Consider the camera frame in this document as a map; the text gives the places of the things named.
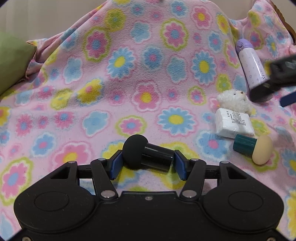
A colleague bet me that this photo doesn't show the white plush bunny toy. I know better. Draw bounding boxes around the white plush bunny toy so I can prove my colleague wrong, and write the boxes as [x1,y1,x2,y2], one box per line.
[217,89,253,115]

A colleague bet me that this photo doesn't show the purple white water bottle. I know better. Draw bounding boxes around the purple white water bottle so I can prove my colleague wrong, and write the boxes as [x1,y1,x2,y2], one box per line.
[236,39,268,91]

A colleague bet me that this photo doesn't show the brown wicker basket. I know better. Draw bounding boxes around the brown wicker basket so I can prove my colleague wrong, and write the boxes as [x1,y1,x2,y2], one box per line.
[270,1,295,45]

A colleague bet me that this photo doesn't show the white tissue pack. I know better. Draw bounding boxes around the white tissue pack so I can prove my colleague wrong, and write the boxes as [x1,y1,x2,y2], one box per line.
[215,108,255,138]

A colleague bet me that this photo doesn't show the pink floral fleece blanket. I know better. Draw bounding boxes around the pink floral fleece blanket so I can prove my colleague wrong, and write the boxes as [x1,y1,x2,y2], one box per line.
[1,1,295,240]

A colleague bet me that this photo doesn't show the green Beauty bag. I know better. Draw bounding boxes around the green Beauty bag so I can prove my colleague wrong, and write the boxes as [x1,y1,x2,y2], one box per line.
[0,32,37,94]

